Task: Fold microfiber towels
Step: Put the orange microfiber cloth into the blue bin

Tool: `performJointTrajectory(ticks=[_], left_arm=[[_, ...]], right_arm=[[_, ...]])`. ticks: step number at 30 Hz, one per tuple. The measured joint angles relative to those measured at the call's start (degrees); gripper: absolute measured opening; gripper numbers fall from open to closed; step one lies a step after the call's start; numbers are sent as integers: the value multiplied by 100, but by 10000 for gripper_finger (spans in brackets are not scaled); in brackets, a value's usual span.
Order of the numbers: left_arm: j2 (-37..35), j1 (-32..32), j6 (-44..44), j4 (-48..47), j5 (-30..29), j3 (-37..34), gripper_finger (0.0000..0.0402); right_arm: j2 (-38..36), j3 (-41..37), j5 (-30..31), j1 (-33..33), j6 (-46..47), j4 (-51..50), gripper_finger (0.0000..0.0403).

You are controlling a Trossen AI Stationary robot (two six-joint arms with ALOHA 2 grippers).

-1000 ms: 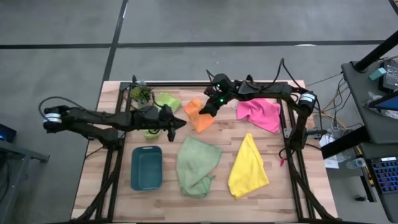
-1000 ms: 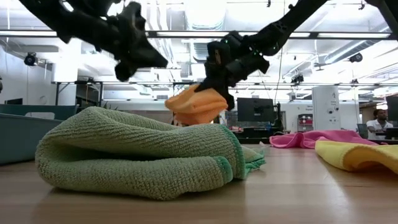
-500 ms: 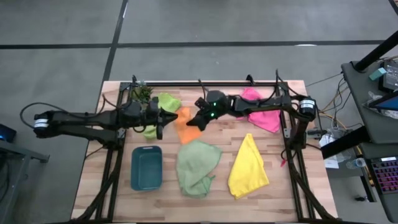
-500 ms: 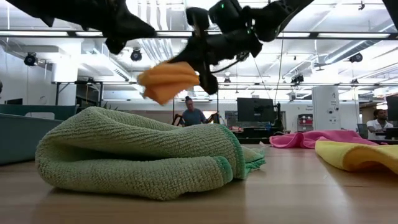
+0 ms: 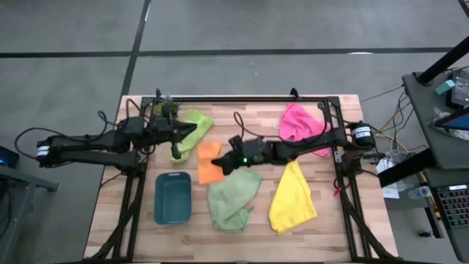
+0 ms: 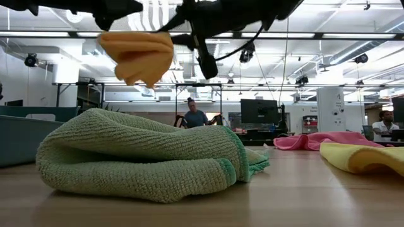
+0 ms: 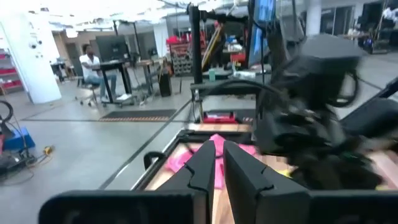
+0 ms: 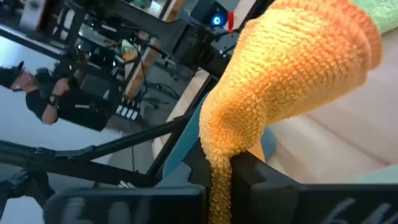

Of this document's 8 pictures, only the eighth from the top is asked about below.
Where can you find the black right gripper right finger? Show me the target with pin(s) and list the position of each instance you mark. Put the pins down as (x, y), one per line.
(280, 205)

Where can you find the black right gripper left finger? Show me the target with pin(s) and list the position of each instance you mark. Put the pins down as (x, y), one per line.
(124, 205)

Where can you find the orange microfiber towel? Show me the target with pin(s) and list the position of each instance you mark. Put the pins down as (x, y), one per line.
(295, 62)

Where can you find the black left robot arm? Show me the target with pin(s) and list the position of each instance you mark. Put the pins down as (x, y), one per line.
(192, 40)

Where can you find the lime green microfiber towel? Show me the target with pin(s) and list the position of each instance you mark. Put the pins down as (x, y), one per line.
(382, 12)

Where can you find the teal plastic bin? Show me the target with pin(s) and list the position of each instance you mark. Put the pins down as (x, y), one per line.
(180, 143)

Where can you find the black case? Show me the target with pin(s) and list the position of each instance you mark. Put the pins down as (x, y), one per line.
(90, 115)

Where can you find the person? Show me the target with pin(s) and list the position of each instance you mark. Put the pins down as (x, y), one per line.
(37, 105)

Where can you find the red tag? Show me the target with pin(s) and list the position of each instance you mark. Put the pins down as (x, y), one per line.
(230, 23)

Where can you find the black device blue light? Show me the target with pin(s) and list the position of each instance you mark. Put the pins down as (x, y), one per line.
(208, 12)

